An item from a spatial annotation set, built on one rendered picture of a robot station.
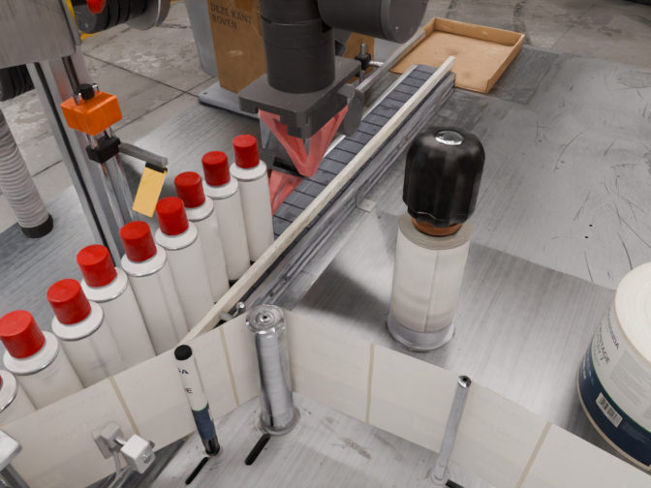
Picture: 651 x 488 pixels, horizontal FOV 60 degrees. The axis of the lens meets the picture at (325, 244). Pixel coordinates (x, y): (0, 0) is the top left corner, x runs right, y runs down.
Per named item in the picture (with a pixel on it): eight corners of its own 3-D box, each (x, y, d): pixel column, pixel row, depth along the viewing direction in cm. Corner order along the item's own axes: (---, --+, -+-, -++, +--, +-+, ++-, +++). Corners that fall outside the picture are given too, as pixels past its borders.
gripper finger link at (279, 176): (269, 221, 83) (288, 160, 82) (231, 206, 86) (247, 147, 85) (290, 223, 89) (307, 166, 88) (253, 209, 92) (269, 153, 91)
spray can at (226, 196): (226, 288, 83) (203, 173, 69) (211, 267, 86) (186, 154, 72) (257, 273, 85) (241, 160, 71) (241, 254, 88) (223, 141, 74)
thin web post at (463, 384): (444, 489, 61) (472, 392, 48) (426, 480, 61) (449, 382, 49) (450, 473, 62) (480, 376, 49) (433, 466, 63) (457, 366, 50)
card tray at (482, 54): (486, 95, 135) (489, 78, 132) (388, 72, 145) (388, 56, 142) (521, 47, 154) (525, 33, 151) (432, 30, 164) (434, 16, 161)
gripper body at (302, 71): (362, 80, 51) (364, -5, 46) (303, 135, 44) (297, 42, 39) (301, 67, 53) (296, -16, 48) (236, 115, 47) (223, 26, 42)
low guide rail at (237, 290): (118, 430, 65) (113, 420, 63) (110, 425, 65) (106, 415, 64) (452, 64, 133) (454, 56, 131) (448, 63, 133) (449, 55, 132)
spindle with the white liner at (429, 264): (438, 361, 73) (477, 171, 53) (376, 334, 76) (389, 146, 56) (462, 315, 79) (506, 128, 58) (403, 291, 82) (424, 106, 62)
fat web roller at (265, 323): (284, 442, 65) (271, 343, 52) (252, 425, 67) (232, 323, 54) (305, 411, 68) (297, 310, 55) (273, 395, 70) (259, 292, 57)
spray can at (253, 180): (272, 264, 86) (260, 152, 73) (239, 262, 87) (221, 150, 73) (278, 242, 90) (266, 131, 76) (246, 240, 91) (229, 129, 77)
